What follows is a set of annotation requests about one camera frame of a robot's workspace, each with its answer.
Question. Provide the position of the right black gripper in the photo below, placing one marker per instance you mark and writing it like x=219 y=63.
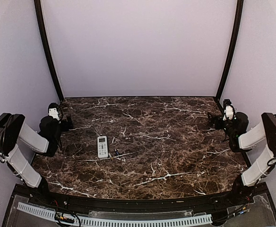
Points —
x=212 y=121

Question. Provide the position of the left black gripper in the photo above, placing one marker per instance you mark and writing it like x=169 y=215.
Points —
x=65 y=127

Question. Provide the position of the white remote control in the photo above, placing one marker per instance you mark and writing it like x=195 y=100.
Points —
x=102 y=147

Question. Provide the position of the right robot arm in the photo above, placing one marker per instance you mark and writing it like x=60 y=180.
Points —
x=241 y=140

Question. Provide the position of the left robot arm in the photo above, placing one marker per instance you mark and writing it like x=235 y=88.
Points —
x=17 y=139

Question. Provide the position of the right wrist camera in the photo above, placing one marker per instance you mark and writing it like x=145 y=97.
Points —
x=229 y=110

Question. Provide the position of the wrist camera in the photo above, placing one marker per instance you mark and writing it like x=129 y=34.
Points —
x=229 y=110
x=55 y=111

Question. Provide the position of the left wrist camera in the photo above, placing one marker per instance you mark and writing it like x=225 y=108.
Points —
x=55 y=111

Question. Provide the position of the black front rail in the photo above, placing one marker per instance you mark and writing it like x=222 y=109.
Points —
x=206 y=203

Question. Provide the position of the white slotted cable duct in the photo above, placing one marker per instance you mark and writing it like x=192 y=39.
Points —
x=115 y=219

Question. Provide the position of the right black frame post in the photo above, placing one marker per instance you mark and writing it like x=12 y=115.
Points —
x=231 y=49

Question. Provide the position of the black frame post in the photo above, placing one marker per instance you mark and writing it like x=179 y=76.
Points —
x=46 y=49
x=231 y=49

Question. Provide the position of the left black frame post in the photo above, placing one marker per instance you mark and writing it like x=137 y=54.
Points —
x=46 y=49

